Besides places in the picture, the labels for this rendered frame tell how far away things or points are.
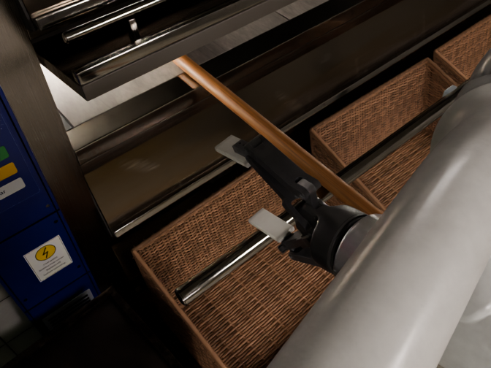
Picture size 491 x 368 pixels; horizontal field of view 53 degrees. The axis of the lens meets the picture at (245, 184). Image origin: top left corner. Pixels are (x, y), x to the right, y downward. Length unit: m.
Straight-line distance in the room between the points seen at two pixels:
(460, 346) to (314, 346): 0.24
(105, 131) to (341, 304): 0.82
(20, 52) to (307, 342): 0.69
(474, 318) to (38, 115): 0.71
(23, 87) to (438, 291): 0.73
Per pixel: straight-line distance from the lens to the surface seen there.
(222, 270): 0.78
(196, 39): 0.78
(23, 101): 0.87
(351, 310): 0.21
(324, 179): 0.85
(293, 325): 1.38
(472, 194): 0.26
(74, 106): 1.06
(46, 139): 0.93
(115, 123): 1.00
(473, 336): 0.43
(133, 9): 0.76
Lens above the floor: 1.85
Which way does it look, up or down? 50 degrees down
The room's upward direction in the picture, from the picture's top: straight up
